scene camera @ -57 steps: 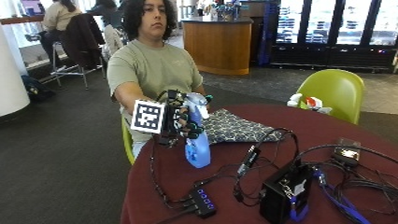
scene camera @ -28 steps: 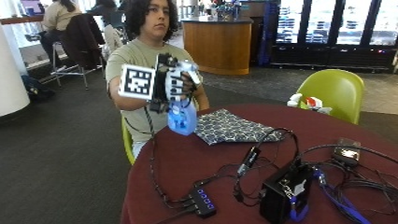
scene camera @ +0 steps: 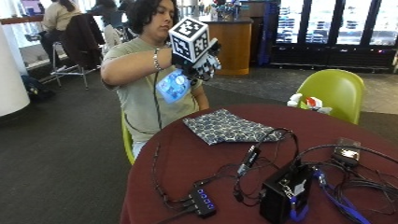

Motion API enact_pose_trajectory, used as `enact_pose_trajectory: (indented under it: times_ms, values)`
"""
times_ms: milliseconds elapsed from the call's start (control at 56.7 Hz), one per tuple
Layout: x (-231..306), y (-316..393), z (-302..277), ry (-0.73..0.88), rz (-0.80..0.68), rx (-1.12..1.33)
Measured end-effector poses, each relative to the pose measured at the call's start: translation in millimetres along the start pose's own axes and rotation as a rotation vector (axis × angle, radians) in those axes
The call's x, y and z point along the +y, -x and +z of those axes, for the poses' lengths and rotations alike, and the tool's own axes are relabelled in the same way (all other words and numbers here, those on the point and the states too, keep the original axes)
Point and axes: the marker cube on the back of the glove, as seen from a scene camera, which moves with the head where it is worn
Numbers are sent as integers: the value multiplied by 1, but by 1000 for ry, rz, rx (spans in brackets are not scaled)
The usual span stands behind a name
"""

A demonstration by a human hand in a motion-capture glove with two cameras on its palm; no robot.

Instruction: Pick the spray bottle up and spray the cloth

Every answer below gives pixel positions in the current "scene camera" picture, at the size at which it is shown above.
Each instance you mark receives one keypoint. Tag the wooden counter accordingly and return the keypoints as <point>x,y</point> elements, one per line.
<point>231,43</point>

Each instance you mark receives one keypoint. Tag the black bag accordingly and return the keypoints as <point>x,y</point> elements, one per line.
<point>34,88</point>

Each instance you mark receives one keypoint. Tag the small black flat device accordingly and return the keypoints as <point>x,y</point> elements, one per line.
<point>346,152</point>

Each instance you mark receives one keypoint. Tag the black hub with blue lights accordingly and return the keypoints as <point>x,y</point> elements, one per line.
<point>202,200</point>

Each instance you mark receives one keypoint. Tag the white pillar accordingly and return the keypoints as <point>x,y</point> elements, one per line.
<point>9,77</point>

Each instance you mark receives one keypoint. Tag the black computer box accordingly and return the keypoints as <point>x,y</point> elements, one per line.
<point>281,196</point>

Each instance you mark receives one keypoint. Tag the metal stool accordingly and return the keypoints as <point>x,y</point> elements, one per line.
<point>68,70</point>

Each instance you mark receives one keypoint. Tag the blue patterned cloth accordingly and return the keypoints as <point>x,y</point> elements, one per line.
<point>230,127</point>

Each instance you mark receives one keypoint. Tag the green plastic chair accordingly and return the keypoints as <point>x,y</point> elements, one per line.
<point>127,143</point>
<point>332,93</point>

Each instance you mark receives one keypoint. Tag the white marker cube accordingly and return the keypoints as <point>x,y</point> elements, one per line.
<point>187,39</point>

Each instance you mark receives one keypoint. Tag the glass door fridge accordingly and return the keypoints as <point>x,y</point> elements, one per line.
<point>331,31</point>

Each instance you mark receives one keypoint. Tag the colourful items on counter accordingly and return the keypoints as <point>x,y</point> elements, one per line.
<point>225,9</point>

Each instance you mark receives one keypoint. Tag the the person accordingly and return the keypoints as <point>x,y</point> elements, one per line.
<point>141,102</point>

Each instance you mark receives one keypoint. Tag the black jacket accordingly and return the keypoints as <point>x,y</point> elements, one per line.
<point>82,40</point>

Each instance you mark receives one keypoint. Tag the white and red soft toy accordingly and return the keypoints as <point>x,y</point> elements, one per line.
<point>314,103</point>

